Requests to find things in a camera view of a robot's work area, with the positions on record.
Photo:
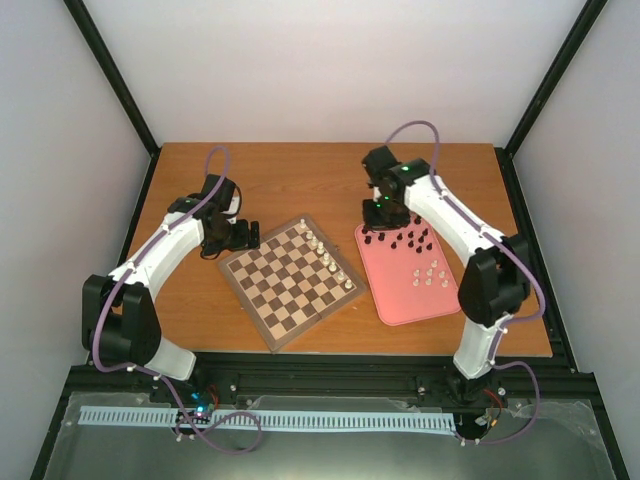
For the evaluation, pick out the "black aluminium frame rail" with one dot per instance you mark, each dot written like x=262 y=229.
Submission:
x=423 y=381

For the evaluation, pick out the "pink rubber tray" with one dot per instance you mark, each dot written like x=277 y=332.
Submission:
x=389 y=262

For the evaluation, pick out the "light blue cable duct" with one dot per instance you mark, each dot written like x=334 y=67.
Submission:
x=271 y=421

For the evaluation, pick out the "wooden folding chess board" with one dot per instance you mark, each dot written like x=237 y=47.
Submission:
x=283 y=285

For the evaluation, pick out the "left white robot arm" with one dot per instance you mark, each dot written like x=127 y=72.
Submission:
x=120 y=325

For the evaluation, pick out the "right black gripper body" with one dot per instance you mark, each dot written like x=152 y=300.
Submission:
x=386 y=215

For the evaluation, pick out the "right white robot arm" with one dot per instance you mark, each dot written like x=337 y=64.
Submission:
x=496 y=278

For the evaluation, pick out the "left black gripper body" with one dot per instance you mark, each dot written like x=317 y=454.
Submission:
x=228 y=239

